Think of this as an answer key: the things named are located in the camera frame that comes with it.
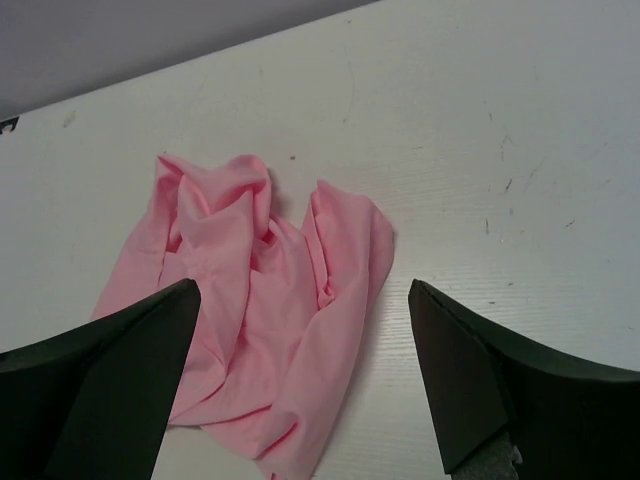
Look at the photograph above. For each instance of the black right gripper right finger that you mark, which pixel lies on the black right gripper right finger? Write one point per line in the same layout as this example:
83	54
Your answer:
504	406

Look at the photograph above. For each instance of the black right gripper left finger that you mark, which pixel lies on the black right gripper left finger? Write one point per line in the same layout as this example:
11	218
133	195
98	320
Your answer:
94	402

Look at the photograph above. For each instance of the pink t shirt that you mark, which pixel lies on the pink t shirt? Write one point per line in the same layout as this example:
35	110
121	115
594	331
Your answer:
283	307

